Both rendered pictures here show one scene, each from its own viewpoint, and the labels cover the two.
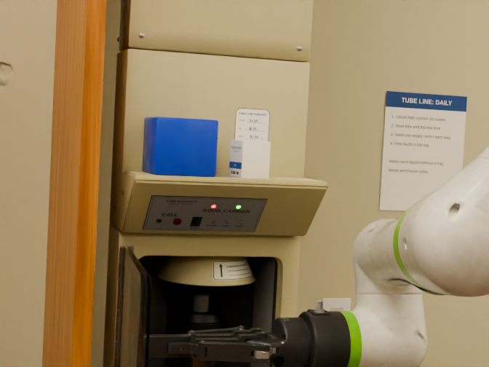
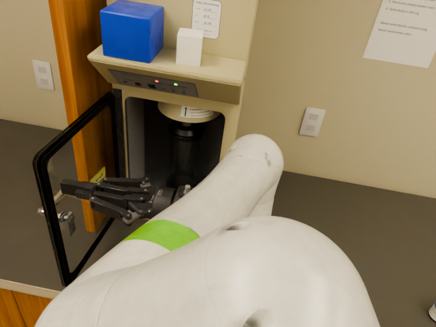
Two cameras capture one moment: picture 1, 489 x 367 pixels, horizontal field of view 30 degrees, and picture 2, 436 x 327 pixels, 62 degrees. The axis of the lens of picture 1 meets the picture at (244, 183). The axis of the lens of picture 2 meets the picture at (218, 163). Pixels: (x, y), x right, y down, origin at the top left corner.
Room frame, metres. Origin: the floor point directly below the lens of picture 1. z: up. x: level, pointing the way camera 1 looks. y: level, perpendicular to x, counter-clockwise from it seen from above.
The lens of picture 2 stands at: (0.84, -0.36, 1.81)
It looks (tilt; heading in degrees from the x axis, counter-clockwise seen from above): 37 degrees down; 21
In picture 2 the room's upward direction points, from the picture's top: 8 degrees clockwise
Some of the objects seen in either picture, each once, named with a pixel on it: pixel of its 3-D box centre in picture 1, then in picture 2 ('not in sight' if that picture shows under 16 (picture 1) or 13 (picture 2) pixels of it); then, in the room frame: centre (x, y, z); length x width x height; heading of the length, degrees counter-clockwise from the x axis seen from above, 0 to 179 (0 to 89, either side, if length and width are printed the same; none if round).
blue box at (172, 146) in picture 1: (179, 146); (133, 30); (1.47, 0.11, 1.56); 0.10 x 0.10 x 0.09; 17
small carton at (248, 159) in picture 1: (249, 159); (189, 47); (1.50, -0.01, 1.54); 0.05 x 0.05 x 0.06; 25
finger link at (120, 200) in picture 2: (228, 346); (117, 200); (1.27, 0.01, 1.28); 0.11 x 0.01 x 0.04; 109
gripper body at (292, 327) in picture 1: (271, 344); (152, 202); (1.30, -0.05, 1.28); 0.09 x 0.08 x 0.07; 107
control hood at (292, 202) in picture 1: (223, 206); (169, 80); (1.49, 0.03, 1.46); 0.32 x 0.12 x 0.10; 107
